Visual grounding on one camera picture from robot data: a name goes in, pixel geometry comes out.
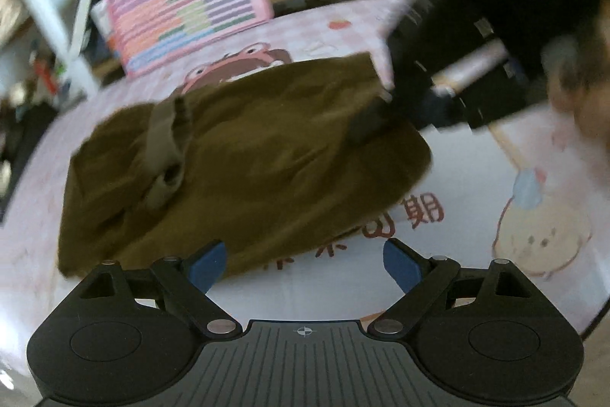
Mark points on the person's right hand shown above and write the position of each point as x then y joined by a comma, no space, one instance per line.
581,87

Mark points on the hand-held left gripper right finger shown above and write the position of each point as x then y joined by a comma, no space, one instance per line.
400,264

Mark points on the pink toy learning tablet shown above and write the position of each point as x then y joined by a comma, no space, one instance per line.
190,6

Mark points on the black box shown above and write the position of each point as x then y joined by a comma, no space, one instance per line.
24,149

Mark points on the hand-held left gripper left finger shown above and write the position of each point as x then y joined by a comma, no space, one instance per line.
209,264

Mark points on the pink checked cartoon tablecloth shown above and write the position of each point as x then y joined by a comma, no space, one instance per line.
476,245

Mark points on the thick white book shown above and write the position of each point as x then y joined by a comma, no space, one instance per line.
81,25

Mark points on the brown pants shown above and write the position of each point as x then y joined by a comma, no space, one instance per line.
262,159

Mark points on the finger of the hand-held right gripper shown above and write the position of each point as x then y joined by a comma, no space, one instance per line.
371,118
438,109

